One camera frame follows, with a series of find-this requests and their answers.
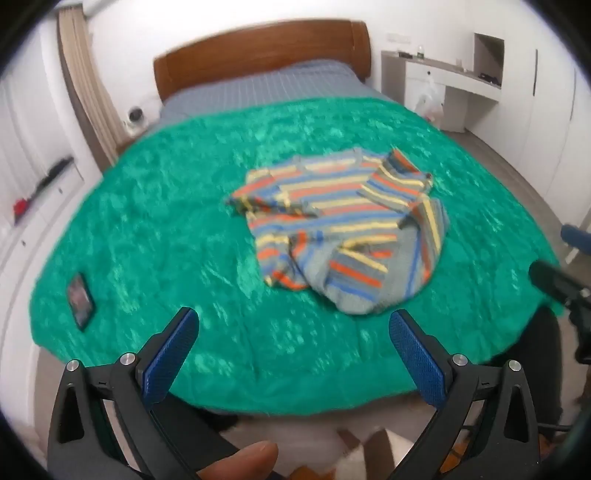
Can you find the black item on cabinet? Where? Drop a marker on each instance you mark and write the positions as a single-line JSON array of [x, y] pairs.
[[55, 170]]

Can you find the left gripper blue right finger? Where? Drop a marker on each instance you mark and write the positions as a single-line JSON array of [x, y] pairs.
[[426, 360]]

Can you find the grey checked bed sheet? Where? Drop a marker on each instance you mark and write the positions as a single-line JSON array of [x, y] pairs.
[[305, 80]]

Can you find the white low cabinet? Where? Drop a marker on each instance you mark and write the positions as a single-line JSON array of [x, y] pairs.
[[18, 248]]

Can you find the green bed cover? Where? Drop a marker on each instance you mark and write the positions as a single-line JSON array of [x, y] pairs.
[[155, 236]]

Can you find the wooden headboard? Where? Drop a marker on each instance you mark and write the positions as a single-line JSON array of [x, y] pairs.
[[264, 48]]

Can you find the white wardrobe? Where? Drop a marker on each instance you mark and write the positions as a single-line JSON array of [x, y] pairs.
[[541, 123]]

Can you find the white desk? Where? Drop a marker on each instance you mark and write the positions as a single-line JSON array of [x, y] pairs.
[[409, 80]]

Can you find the person's left hand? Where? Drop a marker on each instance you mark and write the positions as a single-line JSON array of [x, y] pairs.
[[254, 462]]

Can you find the blue chair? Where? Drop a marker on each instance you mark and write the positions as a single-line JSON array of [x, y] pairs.
[[578, 239]]

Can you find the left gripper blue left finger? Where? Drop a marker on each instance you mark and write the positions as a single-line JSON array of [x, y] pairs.
[[163, 355]]

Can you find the white plastic bag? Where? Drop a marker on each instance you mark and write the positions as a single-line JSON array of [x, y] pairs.
[[430, 104]]

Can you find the beige curtain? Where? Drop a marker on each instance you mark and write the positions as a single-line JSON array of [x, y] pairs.
[[101, 126]]

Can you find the red item on cabinet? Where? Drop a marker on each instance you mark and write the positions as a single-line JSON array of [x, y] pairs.
[[20, 208]]

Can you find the black smartphone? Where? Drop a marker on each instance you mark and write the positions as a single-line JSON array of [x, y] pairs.
[[80, 301]]

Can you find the white round security camera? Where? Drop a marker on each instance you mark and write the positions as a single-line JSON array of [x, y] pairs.
[[136, 119]]

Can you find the striped knit sweater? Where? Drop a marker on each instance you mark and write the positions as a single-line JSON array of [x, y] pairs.
[[360, 228]]

